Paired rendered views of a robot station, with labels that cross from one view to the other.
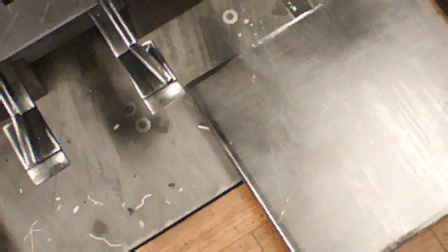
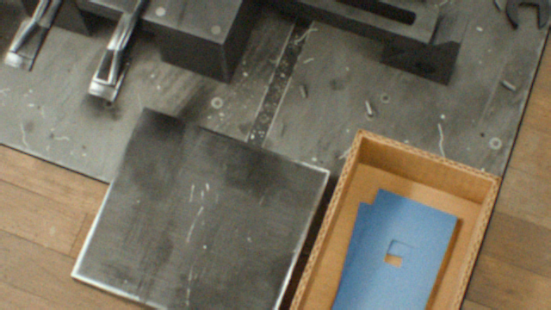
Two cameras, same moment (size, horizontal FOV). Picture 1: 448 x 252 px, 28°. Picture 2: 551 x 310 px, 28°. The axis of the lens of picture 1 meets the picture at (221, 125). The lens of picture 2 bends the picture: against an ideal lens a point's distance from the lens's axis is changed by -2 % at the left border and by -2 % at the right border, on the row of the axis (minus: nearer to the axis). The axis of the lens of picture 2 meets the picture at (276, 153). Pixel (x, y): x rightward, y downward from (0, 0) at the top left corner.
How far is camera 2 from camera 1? 0.46 m
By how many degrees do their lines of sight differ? 15
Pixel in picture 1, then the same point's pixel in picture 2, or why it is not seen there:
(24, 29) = not seen: outside the picture
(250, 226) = (90, 210)
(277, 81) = (186, 157)
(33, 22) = not seen: outside the picture
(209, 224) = (75, 186)
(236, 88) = (164, 137)
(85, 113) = (93, 66)
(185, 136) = (120, 133)
